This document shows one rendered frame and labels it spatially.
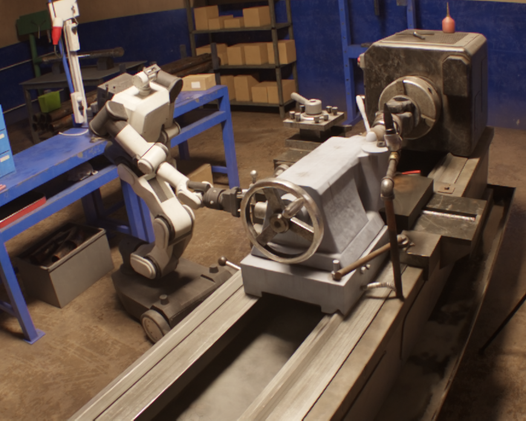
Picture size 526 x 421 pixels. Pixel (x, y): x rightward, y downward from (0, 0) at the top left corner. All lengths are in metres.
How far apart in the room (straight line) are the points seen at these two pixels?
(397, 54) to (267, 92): 3.92
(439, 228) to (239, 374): 0.77
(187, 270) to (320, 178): 1.75
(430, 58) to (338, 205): 1.12
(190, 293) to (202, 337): 1.38
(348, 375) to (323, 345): 0.12
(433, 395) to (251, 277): 0.73
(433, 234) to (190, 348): 0.81
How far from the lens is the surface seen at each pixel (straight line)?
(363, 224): 1.51
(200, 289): 2.78
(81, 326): 3.07
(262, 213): 1.48
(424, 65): 2.37
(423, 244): 1.64
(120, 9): 8.07
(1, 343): 3.18
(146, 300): 2.82
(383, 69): 2.43
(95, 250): 3.39
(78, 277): 3.33
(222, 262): 2.04
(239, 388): 1.39
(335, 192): 1.40
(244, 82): 6.39
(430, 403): 1.77
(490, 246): 2.62
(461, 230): 1.73
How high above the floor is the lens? 1.68
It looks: 24 degrees down
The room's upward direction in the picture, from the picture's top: 6 degrees counter-clockwise
